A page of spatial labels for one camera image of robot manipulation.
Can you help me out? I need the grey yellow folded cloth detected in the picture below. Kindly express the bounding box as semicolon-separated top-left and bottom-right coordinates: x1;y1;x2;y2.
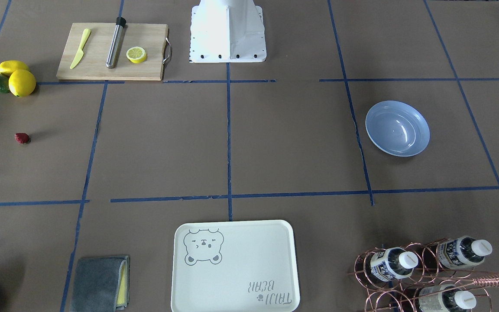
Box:
69;255;130;312

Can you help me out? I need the lemon half slice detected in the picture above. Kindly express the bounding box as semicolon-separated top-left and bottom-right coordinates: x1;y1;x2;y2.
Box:
126;47;147;64

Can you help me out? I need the cream bear tray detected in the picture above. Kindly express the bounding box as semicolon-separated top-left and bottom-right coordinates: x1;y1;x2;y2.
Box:
171;220;301;312

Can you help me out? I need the yellow plastic knife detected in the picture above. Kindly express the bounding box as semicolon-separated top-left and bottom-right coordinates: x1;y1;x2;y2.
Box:
69;28;91;69

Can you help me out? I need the wooden cutting board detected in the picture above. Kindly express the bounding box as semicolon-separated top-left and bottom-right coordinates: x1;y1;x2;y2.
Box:
56;23;173;81

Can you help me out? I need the yellow lemon front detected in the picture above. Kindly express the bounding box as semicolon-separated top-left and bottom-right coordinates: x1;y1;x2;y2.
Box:
9;69;36;97

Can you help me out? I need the light blue plate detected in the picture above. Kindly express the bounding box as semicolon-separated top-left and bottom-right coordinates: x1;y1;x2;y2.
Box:
366;100;431;157

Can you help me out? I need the steel cylinder with black cap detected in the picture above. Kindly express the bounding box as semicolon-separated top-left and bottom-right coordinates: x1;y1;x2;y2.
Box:
106;16;126;69

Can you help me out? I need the copper wire bottle rack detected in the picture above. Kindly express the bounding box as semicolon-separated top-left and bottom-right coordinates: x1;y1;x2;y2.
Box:
347;239;499;312

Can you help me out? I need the yellow lemon rear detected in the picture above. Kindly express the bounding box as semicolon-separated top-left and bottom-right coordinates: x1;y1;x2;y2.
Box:
0;60;30;78

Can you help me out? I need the red strawberry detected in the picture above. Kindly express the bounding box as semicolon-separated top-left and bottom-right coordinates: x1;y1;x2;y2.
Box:
15;133;30;144

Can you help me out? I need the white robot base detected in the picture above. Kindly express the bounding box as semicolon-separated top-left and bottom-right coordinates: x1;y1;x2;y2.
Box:
189;0;267;63

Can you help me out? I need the yellow lemon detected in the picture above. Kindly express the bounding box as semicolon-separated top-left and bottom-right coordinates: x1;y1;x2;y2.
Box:
0;60;30;78
9;69;36;97

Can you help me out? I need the bottle in rack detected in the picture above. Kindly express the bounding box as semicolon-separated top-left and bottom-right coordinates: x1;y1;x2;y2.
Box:
368;247;419;282
415;284;477;312
436;236;493;270

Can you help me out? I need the bottle bottom in rack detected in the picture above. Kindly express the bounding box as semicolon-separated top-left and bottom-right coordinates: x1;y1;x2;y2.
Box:
415;284;477;312

